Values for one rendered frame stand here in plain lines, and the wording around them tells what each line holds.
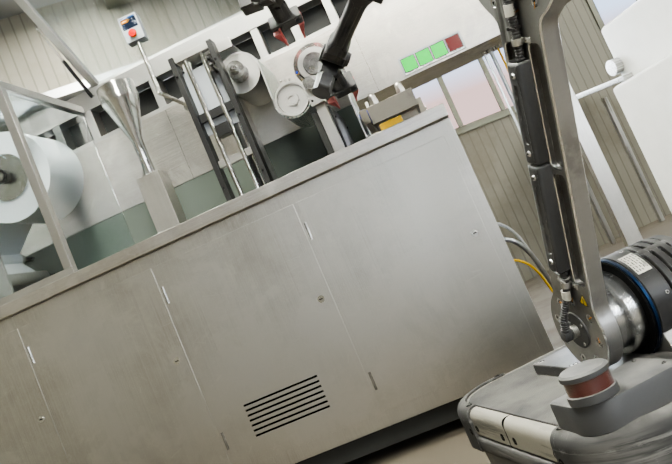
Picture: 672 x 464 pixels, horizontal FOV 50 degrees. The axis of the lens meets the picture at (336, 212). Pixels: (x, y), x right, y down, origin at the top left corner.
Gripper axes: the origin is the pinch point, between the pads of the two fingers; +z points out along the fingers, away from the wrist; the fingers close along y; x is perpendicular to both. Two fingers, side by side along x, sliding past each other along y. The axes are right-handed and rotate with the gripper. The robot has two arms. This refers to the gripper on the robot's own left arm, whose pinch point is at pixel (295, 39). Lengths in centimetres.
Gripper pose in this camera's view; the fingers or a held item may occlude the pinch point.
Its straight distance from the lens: 239.5
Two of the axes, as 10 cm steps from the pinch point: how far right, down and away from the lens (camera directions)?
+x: -2.1, -6.8, 7.0
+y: 9.0, -4.2, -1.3
